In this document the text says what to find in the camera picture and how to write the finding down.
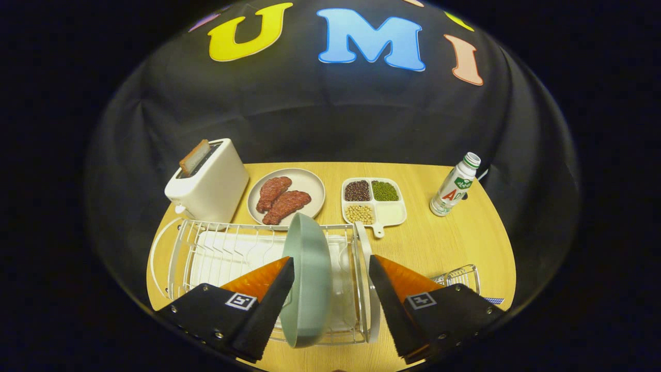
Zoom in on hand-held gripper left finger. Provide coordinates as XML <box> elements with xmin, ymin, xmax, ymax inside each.
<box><xmin>155</xmin><ymin>256</ymin><xmax>296</xmax><ymax>363</ymax></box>

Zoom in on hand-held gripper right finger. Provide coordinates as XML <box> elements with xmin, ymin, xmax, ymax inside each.
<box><xmin>368</xmin><ymin>254</ymin><xmax>507</xmax><ymax>365</ymax></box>

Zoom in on pale green plate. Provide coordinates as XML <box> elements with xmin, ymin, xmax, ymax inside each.
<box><xmin>280</xmin><ymin>212</ymin><xmax>333</xmax><ymax>348</ymax></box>

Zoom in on white wire dish rack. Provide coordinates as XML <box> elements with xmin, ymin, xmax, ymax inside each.
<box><xmin>149</xmin><ymin>217</ymin><xmax>382</xmax><ymax>346</ymax></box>

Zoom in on metal wire basket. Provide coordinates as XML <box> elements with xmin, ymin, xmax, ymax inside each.
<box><xmin>431</xmin><ymin>265</ymin><xmax>481</xmax><ymax>296</ymax></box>

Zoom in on beige round plate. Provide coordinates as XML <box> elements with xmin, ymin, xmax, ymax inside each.
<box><xmin>247</xmin><ymin>168</ymin><xmax>326</xmax><ymax>227</ymax></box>

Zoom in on white divided tray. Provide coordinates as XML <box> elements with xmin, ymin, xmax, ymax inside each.
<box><xmin>341</xmin><ymin>177</ymin><xmax>407</xmax><ymax>239</ymax></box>

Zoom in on pile of yellow soybeans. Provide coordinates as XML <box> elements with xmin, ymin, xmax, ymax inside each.
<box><xmin>345</xmin><ymin>205</ymin><xmax>375</xmax><ymax>225</ymax></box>

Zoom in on pile of green beans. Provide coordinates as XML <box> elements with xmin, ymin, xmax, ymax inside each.
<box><xmin>372</xmin><ymin>180</ymin><xmax>400</xmax><ymax>202</ymax></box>

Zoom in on pile of dark red beans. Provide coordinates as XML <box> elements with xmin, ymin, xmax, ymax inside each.
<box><xmin>344</xmin><ymin>180</ymin><xmax>371</xmax><ymax>202</ymax></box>

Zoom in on white drink bottle green label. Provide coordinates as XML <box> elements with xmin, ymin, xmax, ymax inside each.
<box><xmin>430</xmin><ymin>152</ymin><xmax>481</xmax><ymax>217</ymax></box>

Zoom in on white toaster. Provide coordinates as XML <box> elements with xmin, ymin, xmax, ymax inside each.
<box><xmin>164</xmin><ymin>138</ymin><xmax>250</xmax><ymax>224</ymax></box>

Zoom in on brown toast slice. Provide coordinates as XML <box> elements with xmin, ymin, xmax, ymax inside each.
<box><xmin>179</xmin><ymin>139</ymin><xmax>211</xmax><ymax>175</ymax></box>

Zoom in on black backdrop cloth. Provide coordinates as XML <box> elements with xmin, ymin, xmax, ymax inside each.
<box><xmin>85</xmin><ymin>0</ymin><xmax>581</xmax><ymax>331</ymax></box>

